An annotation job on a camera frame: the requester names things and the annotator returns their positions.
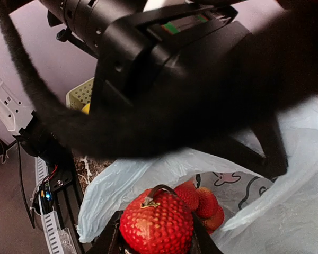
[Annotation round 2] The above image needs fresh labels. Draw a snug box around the black front table rail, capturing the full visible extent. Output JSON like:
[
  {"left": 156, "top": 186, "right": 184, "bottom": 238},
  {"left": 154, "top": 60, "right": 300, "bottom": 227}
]
[{"left": 41, "top": 155, "right": 92, "bottom": 253}]

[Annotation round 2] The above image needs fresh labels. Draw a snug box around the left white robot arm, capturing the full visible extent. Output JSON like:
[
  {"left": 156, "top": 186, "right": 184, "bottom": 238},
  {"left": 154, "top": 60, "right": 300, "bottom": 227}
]
[{"left": 15, "top": 1, "right": 288, "bottom": 178}]

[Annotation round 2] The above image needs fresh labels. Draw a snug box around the light blue plastic bag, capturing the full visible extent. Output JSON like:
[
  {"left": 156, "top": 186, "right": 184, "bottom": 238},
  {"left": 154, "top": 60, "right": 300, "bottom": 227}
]
[{"left": 76, "top": 96, "right": 318, "bottom": 253}]

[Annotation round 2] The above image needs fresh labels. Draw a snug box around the green perforated plastic basket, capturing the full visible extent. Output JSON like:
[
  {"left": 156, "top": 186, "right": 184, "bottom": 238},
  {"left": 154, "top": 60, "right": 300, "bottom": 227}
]
[{"left": 66, "top": 77, "right": 94, "bottom": 110}]

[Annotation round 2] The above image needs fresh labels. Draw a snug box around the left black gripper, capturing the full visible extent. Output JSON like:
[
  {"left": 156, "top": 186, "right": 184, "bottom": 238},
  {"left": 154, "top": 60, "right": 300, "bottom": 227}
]
[{"left": 90, "top": 5, "right": 252, "bottom": 114}]

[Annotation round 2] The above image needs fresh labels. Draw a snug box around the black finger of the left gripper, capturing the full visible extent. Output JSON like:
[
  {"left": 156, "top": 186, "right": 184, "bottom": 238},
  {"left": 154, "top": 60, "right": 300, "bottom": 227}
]
[{"left": 227, "top": 115, "right": 288, "bottom": 178}]

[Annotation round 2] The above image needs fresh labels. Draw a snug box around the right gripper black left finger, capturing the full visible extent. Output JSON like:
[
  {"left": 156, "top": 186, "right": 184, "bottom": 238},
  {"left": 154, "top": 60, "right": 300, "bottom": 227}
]
[{"left": 89, "top": 211, "right": 123, "bottom": 254}]

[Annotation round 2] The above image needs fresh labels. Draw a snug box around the white slotted cable duct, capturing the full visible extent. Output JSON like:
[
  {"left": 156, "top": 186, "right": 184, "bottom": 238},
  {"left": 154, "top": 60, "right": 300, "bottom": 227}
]
[{"left": 35, "top": 157, "right": 64, "bottom": 253}]

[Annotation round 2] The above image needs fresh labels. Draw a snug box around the yellow lemon in basket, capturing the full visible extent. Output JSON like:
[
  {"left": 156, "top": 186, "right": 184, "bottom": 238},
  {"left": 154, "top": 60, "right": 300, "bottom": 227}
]
[{"left": 81, "top": 103, "right": 90, "bottom": 115}]

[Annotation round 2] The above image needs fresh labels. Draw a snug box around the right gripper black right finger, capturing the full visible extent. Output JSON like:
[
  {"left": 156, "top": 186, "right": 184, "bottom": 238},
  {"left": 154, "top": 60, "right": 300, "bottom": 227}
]
[{"left": 190, "top": 212, "right": 222, "bottom": 254}]

